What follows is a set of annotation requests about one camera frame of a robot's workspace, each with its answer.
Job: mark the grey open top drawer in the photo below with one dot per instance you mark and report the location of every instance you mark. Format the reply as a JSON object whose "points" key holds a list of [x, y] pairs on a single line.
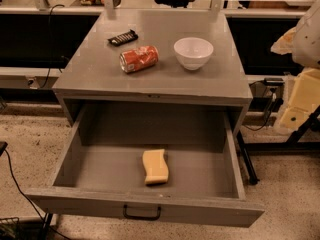
{"points": [[100, 169]]}

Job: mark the yellow sponge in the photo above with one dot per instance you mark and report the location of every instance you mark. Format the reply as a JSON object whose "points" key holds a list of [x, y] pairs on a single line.
{"points": [[155, 166]]}

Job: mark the red soda can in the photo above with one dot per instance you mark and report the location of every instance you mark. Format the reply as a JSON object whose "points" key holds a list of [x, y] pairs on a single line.
{"points": [[138, 59]]}

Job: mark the white bowl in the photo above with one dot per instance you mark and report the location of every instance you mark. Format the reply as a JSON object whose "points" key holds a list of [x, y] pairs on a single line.
{"points": [[192, 52]]}

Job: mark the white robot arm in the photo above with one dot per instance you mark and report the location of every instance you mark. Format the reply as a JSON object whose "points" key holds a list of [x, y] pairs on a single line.
{"points": [[303, 43]]}

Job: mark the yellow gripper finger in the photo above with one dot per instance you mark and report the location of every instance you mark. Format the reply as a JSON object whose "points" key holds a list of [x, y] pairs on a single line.
{"points": [[301, 98], [284, 45]]}

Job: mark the black wire basket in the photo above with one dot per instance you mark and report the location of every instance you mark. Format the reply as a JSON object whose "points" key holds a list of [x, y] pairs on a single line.
{"points": [[9, 228]]}

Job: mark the black metal stand frame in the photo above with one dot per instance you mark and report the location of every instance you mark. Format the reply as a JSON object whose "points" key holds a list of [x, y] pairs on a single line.
{"points": [[291, 146]]}

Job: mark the grey cabinet counter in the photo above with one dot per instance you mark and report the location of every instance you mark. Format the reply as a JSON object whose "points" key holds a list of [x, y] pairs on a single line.
{"points": [[94, 71]]}

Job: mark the black drawer handle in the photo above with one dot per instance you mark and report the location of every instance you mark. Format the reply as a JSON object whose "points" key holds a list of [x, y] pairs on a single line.
{"points": [[142, 213]]}

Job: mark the black snack bar wrapper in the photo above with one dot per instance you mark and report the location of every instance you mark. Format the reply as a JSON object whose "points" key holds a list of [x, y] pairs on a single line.
{"points": [[124, 38]]}

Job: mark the black power adapter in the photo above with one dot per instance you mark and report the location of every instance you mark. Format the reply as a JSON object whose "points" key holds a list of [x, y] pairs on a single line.
{"points": [[273, 82]]}

